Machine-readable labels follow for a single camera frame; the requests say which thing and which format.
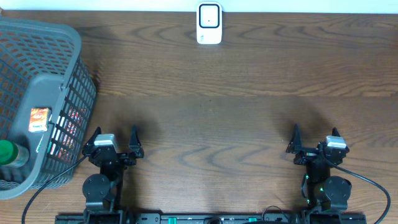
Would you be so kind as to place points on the white barcode scanner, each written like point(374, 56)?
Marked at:
point(209, 23)

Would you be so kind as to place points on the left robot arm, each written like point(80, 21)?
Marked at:
point(103, 190)

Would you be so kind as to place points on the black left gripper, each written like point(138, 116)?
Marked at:
point(136, 149)

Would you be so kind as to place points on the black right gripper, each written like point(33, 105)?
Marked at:
point(307, 154)

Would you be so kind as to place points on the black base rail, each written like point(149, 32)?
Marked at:
point(155, 218)

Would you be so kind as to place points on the orange juice carton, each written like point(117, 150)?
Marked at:
point(39, 119)

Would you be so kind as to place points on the green lidded jar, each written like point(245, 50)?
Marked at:
point(13, 155)

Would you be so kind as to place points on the red Top candy bar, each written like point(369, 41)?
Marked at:
point(67, 135)

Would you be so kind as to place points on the grey plastic basket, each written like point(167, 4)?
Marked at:
point(41, 67)

